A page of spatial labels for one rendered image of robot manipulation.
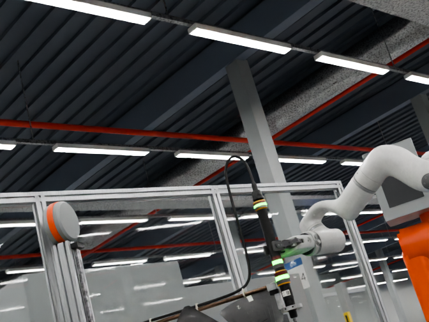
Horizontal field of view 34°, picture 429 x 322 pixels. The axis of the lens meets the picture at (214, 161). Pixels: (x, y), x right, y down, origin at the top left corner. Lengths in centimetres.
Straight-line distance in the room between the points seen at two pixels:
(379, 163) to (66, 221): 111
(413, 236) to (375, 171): 386
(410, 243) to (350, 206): 379
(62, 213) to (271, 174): 691
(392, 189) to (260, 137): 369
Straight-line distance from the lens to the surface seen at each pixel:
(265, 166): 938
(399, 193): 608
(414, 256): 614
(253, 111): 960
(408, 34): 1106
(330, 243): 242
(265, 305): 237
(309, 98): 1198
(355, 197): 233
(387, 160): 227
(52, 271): 264
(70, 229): 256
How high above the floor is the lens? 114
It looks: 18 degrees up
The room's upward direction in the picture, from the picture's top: 16 degrees counter-clockwise
